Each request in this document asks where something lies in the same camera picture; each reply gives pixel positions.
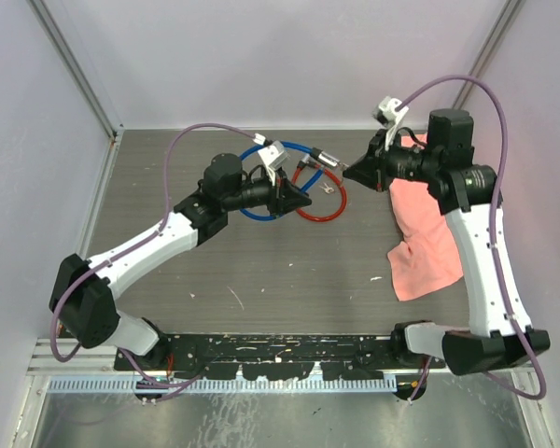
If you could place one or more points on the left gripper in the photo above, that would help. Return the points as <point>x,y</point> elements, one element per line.
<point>281,200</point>

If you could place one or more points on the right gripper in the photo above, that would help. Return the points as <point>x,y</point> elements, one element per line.
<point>373,168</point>

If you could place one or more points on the red cable lock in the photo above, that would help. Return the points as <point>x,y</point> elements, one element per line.
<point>309,175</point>

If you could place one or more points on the blue cable lock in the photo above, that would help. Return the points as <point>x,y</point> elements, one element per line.
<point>308,153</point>

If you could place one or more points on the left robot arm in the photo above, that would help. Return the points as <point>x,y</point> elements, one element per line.
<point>85,292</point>

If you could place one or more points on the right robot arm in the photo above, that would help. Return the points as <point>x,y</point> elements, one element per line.
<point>500,334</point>

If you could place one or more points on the pink cloth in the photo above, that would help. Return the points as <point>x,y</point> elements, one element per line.
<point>427,259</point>

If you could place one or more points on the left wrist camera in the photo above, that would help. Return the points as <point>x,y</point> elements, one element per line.
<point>273,157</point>

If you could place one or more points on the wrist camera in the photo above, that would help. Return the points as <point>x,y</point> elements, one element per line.
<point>390,113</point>
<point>273,157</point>

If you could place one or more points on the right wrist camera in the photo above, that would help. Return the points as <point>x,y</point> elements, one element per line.
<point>390,113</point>

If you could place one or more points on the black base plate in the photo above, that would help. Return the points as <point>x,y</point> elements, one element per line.
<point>281,357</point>

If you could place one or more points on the slotted cable duct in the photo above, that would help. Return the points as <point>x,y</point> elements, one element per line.
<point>131,384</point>

